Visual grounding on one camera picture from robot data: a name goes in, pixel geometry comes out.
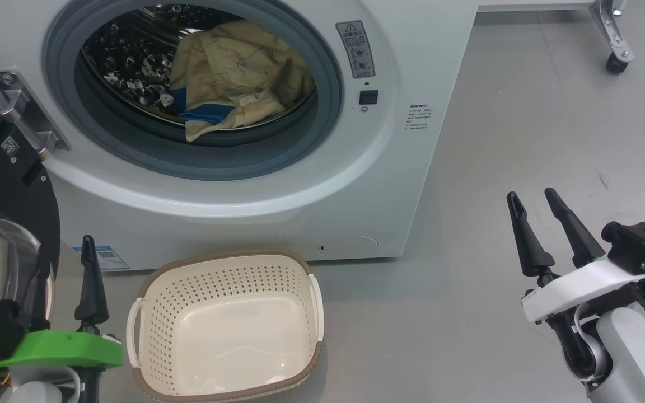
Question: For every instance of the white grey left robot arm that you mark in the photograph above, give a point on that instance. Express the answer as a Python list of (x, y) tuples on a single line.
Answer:
[(31, 392)]

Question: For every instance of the black door latch socket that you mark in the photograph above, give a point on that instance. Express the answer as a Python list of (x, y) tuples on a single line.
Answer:
[(368, 97)]

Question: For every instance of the silver metal door hinge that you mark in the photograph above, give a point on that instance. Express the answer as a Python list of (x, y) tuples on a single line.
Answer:
[(26, 112)]

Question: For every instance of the cream bear-print garment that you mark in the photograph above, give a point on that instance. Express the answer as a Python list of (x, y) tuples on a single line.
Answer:
[(233, 56)]

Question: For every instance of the black round glass washer door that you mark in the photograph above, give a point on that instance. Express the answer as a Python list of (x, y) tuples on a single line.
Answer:
[(3, 190)]

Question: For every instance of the round white filter cover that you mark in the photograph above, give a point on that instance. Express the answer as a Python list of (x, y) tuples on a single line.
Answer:
[(350, 246)]

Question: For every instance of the metal cart leg with caster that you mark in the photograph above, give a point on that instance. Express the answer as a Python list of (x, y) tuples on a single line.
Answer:
[(616, 33)]

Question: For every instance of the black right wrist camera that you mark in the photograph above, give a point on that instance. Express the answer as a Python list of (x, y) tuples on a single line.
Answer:
[(639, 246)]

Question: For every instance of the cream garment with blue cuff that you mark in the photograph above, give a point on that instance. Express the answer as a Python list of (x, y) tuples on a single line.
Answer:
[(227, 117)]

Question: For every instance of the grey warning sticker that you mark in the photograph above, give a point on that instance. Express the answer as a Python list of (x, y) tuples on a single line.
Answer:
[(356, 50)]

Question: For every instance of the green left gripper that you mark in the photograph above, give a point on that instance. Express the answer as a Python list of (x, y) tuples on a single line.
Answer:
[(65, 348)]

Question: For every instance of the blue energy label sticker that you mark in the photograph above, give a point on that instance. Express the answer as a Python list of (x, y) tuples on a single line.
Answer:
[(107, 258)]

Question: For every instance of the small printed text label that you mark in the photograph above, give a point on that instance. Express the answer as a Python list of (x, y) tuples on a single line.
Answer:
[(418, 116)]

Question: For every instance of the white cart panel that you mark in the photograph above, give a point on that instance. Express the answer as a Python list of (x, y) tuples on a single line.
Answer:
[(535, 4)]

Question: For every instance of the white front-load washing machine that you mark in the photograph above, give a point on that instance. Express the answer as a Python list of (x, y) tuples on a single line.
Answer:
[(367, 184)]

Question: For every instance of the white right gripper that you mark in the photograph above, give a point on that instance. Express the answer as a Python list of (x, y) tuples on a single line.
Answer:
[(574, 285)]

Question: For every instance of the cream perforated laundry basket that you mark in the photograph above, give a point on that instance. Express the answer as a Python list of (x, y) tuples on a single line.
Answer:
[(233, 336)]

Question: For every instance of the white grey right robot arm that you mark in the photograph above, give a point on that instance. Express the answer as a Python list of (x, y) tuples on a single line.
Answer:
[(630, 358)]

